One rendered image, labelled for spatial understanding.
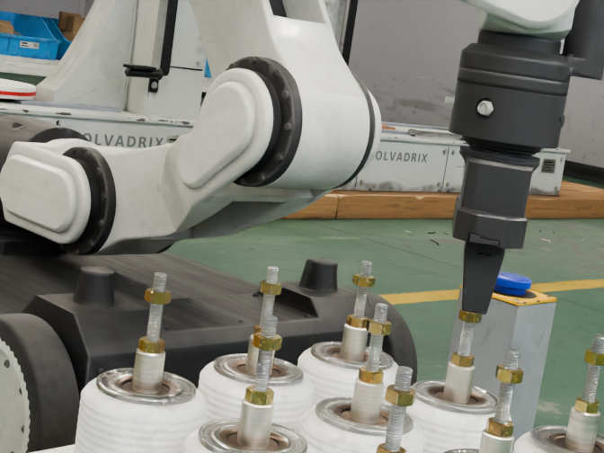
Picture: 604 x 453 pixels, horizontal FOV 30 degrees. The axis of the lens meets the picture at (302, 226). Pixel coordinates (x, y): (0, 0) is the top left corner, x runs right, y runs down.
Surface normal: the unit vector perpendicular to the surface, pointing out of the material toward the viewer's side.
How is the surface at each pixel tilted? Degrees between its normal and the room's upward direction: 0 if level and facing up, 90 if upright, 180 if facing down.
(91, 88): 90
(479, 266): 90
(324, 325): 46
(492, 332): 90
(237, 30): 90
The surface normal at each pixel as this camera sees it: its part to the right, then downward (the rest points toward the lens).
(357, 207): 0.68, 0.22
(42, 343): 0.44, -0.73
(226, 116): -0.72, 0.00
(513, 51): -0.07, -0.61
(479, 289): -0.13, 0.14
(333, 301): 0.58, -0.54
